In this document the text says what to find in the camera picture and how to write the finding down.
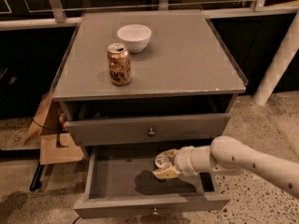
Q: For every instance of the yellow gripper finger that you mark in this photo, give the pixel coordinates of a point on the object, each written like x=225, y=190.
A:
x=167, y=155
x=170, y=172

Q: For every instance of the metal top drawer knob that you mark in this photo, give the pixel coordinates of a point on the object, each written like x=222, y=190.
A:
x=151, y=132

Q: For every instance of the green soda can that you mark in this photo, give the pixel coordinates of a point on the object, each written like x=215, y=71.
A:
x=161, y=162

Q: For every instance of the gold soda can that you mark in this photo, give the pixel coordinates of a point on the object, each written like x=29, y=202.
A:
x=119, y=65

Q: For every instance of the metal drawer knob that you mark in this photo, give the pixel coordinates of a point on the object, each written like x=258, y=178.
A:
x=155, y=212
x=151, y=132

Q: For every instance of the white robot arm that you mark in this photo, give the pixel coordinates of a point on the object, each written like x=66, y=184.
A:
x=227, y=156

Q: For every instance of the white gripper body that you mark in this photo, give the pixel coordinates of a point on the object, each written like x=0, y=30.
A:
x=183, y=161

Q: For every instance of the grey open middle drawer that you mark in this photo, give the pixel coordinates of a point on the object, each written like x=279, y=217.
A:
x=120, y=183

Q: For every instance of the grey top drawer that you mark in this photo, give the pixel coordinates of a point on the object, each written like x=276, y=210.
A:
x=97, y=132

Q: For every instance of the grey drawer cabinet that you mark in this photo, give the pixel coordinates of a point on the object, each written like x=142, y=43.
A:
x=183, y=70

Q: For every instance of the metal middle drawer knob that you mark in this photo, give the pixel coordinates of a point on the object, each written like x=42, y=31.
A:
x=155, y=212

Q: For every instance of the metal window rail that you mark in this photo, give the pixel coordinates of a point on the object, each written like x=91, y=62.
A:
x=32, y=14

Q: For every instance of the white ceramic bowl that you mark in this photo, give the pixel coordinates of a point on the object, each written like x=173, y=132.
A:
x=135, y=36

